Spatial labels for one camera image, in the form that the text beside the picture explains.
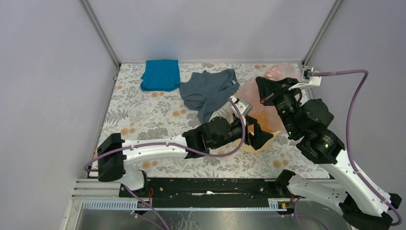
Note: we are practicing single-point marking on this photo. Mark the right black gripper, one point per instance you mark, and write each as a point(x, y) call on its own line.
point(266, 86)

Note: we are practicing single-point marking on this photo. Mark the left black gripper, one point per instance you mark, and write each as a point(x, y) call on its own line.
point(259, 137)

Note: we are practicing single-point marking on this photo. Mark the pink plastic trash bag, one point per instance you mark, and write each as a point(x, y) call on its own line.
point(260, 104)

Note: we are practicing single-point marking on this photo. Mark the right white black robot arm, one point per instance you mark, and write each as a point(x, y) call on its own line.
point(359, 200)

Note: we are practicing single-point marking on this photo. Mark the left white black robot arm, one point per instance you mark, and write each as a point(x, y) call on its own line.
point(116, 156)

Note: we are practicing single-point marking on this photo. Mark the yellow round trash bin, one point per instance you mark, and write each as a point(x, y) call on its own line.
point(258, 139)

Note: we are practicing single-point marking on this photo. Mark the grey crumpled shirt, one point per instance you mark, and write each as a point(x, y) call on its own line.
point(207, 92)

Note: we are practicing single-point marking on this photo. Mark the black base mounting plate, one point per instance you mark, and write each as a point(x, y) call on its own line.
point(219, 189)

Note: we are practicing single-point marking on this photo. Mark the folded blue cloth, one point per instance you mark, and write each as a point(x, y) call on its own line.
point(161, 75)

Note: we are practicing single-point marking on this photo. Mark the floral patterned table mat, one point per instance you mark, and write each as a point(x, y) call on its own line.
point(140, 115)

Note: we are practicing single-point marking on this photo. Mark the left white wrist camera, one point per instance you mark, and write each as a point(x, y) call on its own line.
point(240, 105)

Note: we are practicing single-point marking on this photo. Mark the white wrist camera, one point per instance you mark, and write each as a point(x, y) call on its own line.
point(308, 79)
point(240, 105)

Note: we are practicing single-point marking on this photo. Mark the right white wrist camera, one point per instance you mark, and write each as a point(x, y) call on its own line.
point(308, 79)

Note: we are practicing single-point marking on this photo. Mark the right aluminium corner post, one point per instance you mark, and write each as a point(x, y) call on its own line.
point(328, 20)

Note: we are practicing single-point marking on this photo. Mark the aluminium corner post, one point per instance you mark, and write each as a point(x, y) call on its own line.
point(328, 20)
point(100, 32)

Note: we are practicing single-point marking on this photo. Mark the perforated metal cable rail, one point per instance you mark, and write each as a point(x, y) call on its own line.
point(195, 204)

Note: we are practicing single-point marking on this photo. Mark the left aluminium corner post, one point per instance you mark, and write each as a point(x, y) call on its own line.
point(100, 32)

